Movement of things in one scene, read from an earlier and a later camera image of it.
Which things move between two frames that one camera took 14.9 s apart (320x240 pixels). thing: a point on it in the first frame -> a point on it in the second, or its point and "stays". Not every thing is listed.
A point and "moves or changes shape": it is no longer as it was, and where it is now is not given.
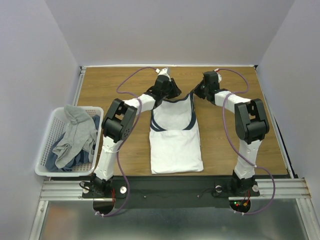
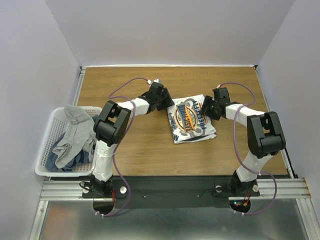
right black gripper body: [200, 88] -> [208, 107]
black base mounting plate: [171, 192] stays
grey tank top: [80, 135] stays
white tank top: [176, 144] moves or changes shape
